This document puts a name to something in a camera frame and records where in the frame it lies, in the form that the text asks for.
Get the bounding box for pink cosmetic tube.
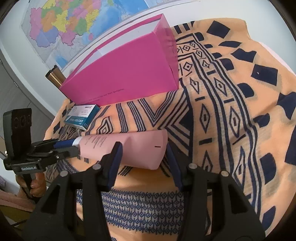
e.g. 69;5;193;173
70;130;168;170

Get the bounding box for orange knit sleeve forearm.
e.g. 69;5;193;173
0;189;36;212

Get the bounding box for colourful wall map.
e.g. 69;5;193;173
21;0;183;69

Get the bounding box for orange patterned blanket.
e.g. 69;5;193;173
45;18;295;240

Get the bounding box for left hand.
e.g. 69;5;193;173
16;173;47;197

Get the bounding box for grey door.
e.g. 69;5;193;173
1;65;52;142

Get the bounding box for gold metal cylinder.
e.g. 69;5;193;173
45;65;66;88

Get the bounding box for pink cardboard box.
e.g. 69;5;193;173
60;14;179;106

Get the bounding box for blue white medicine box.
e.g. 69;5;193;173
64;104;100;131

